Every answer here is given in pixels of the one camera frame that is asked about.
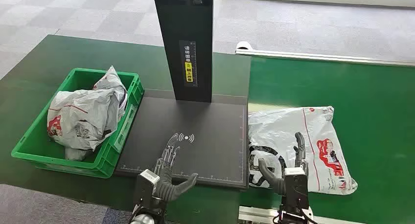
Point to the grey courier bag red print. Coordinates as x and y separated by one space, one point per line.
282 131

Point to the black yellow label sticker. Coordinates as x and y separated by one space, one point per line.
188 67

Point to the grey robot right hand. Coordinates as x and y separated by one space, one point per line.
300 151

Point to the green plastic basket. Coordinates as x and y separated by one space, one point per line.
107 157

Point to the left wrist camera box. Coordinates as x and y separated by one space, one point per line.
144 187

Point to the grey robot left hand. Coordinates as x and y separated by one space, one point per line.
168 187

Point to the green conveyor belt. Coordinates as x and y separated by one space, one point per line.
363 93

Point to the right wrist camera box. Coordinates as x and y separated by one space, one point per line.
296 187

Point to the crumpled grey courier bag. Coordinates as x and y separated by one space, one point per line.
84 115

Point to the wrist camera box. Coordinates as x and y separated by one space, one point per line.
296 187
144 187

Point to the short aluminium conveyor frame rail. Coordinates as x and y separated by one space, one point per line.
256 215

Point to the white conveyor end cap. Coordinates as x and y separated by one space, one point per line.
243 46

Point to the black weighing device with column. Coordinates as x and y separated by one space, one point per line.
207 125

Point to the long aluminium conveyor side rail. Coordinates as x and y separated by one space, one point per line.
324 57

